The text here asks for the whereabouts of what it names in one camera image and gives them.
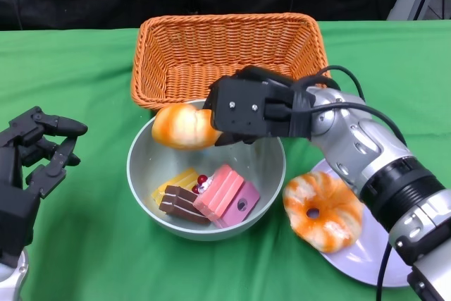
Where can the pink layered cake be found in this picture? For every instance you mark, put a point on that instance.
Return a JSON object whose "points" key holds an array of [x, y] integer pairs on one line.
{"points": [[243, 206]]}

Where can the small red berries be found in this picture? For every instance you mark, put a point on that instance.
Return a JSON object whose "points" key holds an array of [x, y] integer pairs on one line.
{"points": [[201, 178]]}

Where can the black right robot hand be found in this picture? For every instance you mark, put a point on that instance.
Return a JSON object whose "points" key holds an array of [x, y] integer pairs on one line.
{"points": [[246, 103]]}

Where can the orange wicker basket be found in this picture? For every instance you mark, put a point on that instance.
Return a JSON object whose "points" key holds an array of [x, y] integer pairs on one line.
{"points": [[211, 50]]}

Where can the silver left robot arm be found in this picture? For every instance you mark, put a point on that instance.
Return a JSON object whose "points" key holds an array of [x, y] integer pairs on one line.
{"points": [[12, 280]]}

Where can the green tablecloth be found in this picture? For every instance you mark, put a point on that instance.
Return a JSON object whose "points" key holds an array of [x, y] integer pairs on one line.
{"points": [[88, 262]]}

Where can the pale green bowl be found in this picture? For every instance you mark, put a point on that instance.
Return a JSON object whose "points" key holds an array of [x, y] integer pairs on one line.
{"points": [[253, 163]]}

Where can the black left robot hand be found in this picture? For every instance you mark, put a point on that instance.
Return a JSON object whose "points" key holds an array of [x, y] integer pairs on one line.
{"points": [[14, 188]]}

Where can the yellow layered cake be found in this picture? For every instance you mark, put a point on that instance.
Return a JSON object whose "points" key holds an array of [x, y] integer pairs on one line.
{"points": [[176, 181]]}

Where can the lavender plate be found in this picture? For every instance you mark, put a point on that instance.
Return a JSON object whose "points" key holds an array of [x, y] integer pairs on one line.
{"points": [[366, 258]]}

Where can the salmon block cake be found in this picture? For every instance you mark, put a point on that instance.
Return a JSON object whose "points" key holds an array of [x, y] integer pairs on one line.
{"points": [[222, 191]]}

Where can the chocolate layered cake with cherry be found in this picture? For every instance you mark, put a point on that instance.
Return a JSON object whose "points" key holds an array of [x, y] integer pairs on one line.
{"points": [[179, 206]]}

